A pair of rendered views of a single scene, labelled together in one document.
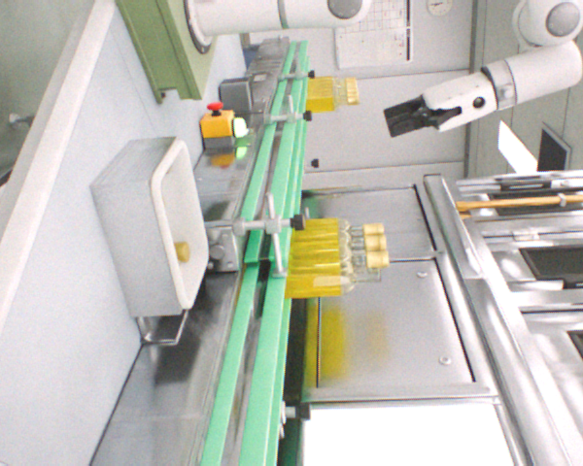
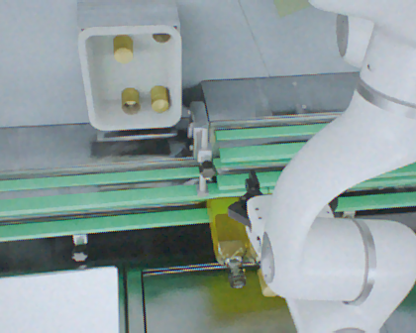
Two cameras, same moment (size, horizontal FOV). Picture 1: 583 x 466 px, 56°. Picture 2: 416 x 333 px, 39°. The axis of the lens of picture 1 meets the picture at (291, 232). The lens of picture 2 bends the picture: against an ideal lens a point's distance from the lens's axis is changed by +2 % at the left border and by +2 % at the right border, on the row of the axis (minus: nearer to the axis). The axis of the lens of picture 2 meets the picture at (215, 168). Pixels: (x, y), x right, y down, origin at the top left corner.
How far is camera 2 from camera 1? 0.98 m
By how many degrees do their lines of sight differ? 58
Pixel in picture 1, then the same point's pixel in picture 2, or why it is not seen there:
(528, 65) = not seen: hidden behind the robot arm
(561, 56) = (307, 309)
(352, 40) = not seen: outside the picture
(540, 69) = not seen: hidden behind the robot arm
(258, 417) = (20, 205)
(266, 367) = (73, 201)
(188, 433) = (0, 166)
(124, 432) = (7, 136)
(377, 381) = (153, 320)
